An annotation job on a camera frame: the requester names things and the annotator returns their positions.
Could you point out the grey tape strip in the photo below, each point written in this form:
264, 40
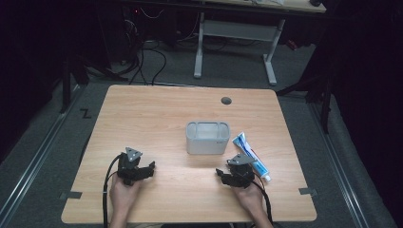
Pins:
71, 195
307, 191

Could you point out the metal floor rail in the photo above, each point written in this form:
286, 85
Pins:
34, 161
340, 171

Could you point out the white metal desk frame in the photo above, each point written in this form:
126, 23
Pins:
236, 31

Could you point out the blue white toothpaste tube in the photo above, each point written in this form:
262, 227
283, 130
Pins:
250, 152

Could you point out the light wooden desk top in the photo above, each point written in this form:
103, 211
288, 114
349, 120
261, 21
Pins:
285, 5

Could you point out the black floor tape mark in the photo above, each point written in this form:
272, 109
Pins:
85, 113

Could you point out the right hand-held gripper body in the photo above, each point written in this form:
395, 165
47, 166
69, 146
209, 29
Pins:
241, 172

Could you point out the black metal stand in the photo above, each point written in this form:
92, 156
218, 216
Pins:
66, 85
324, 98

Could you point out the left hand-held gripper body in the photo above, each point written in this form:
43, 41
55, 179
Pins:
128, 166

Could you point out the person's left hand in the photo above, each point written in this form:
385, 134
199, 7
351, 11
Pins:
123, 193

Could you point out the person's right hand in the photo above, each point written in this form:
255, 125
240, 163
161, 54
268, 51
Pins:
250, 199

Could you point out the grey plastic container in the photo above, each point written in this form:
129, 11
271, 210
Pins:
207, 139

